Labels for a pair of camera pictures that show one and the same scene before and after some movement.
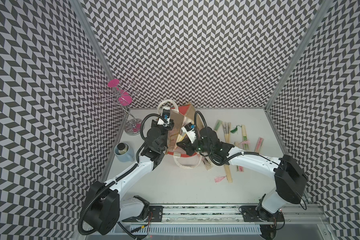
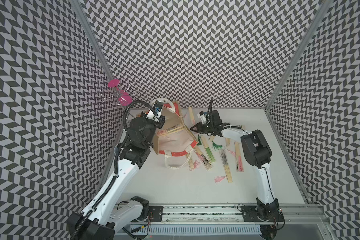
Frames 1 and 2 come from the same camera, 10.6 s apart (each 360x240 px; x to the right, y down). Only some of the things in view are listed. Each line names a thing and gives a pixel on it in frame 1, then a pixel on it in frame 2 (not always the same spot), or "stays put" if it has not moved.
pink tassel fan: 206,162 stays put
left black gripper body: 163,129 → 152,125
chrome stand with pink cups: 122,93 stays put
